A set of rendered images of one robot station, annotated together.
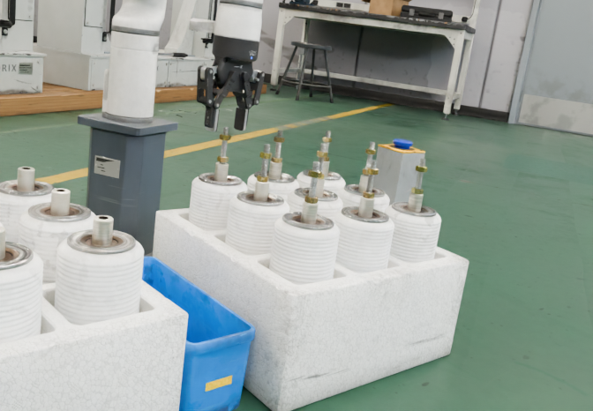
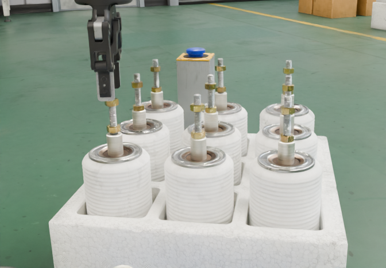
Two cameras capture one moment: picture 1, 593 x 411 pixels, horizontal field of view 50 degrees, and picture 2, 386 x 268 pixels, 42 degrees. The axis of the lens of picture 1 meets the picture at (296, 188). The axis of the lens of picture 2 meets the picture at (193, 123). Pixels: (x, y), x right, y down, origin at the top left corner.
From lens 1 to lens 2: 0.66 m
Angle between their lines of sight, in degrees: 37
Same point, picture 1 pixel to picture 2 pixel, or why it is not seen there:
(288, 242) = (296, 192)
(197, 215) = (115, 205)
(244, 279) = (257, 250)
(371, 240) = (313, 153)
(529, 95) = not seen: outside the picture
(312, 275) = (317, 213)
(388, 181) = (198, 91)
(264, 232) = (228, 191)
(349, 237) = not seen: hidden behind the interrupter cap
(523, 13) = not seen: outside the picture
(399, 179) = not seen: hidden behind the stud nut
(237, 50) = not seen: outside the picture
